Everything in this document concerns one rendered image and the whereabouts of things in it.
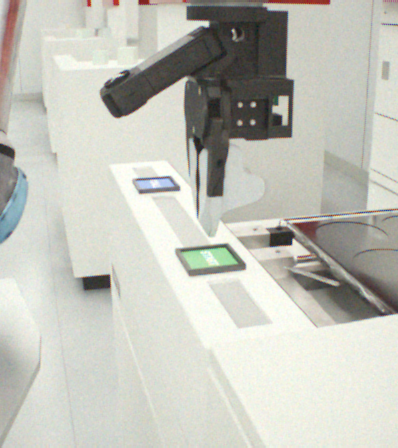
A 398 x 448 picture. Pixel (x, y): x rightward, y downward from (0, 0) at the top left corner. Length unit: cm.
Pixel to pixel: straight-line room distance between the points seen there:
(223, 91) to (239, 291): 18
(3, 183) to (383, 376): 54
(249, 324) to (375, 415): 15
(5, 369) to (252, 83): 41
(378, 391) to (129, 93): 31
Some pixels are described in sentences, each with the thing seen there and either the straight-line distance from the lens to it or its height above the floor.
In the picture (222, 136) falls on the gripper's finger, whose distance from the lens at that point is 51.
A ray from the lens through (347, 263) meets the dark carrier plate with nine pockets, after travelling 76.
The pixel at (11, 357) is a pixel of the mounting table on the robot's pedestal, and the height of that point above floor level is 82.
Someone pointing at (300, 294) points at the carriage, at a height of 88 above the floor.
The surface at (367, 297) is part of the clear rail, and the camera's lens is 68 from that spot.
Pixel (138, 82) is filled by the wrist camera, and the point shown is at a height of 114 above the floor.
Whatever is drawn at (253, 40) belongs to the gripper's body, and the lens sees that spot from 54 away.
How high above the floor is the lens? 120
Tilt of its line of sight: 20 degrees down
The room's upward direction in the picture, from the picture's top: straight up
